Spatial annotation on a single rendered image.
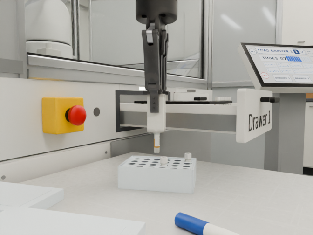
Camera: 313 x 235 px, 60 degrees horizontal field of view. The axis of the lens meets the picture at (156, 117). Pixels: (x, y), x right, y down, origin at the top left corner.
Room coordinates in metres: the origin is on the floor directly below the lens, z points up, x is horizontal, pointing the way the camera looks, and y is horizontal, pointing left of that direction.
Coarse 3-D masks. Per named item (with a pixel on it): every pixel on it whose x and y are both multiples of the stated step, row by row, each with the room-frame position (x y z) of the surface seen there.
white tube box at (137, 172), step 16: (128, 160) 0.49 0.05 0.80; (144, 160) 0.49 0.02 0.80; (176, 160) 0.50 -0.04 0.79; (192, 160) 0.49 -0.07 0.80; (128, 176) 0.43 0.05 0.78; (144, 176) 0.43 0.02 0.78; (160, 176) 0.42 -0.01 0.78; (176, 176) 0.42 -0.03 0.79; (192, 176) 0.41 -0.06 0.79; (176, 192) 0.42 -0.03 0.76; (192, 192) 0.41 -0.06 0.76
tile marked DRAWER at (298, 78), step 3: (294, 75) 1.35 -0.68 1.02; (297, 75) 1.35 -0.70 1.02; (300, 75) 1.36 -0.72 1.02; (303, 75) 1.36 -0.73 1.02; (306, 75) 1.37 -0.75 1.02; (294, 78) 1.33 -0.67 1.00; (297, 78) 1.34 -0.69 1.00; (300, 78) 1.34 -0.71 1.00; (303, 78) 1.34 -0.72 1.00; (306, 78) 1.35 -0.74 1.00; (309, 78) 1.35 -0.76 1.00; (297, 81) 1.32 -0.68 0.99; (300, 81) 1.33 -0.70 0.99; (303, 81) 1.33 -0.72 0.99; (306, 81) 1.33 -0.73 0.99; (309, 81) 1.34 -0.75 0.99
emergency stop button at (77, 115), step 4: (72, 108) 0.52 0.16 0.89; (76, 108) 0.52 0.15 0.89; (80, 108) 0.53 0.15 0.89; (68, 112) 0.52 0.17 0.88; (72, 112) 0.51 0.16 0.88; (76, 112) 0.52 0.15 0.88; (80, 112) 0.52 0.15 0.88; (84, 112) 0.53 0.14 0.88; (68, 116) 0.51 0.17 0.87; (72, 116) 0.51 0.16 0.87; (76, 116) 0.52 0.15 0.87; (80, 116) 0.52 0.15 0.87; (84, 116) 0.53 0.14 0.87; (72, 120) 0.51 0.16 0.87; (76, 120) 0.52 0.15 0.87; (80, 120) 0.52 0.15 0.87; (84, 120) 0.53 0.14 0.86; (76, 124) 0.52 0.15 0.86; (80, 124) 0.53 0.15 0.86
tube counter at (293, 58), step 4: (280, 56) 1.43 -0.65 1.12; (284, 56) 1.43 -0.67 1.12; (288, 56) 1.44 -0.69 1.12; (292, 56) 1.45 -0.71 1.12; (296, 56) 1.45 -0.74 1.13; (300, 56) 1.46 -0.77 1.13; (304, 56) 1.47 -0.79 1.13; (284, 60) 1.41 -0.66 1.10; (288, 60) 1.42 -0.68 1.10; (292, 60) 1.43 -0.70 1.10; (296, 60) 1.43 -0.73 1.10; (300, 60) 1.44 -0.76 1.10; (304, 60) 1.44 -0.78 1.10; (308, 60) 1.45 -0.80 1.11
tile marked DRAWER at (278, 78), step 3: (273, 75) 1.32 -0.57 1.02; (276, 75) 1.32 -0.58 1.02; (279, 75) 1.33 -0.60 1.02; (282, 75) 1.33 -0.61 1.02; (285, 75) 1.34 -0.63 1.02; (288, 75) 1.34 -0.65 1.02; (276, 78) 1.31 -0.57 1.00; (279, 78) 1.31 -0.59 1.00; (282, 78) 1.32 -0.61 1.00; (285, 78) 1.32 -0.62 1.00; (288, 78) 1.32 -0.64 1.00; (276, 81) 1.30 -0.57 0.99; (279, 81) 1.30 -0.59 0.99; (282, 81) 1.30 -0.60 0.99; (285, 81) 1.31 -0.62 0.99; (288, 81) 1.31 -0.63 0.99; (291, 81) 1.31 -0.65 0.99
